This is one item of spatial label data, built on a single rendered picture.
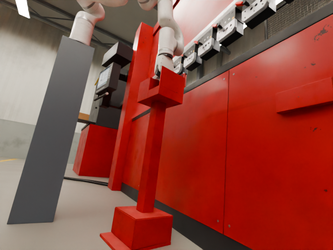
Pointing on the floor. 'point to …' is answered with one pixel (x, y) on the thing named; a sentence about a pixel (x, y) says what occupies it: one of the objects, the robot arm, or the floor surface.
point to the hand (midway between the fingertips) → (163, 85)
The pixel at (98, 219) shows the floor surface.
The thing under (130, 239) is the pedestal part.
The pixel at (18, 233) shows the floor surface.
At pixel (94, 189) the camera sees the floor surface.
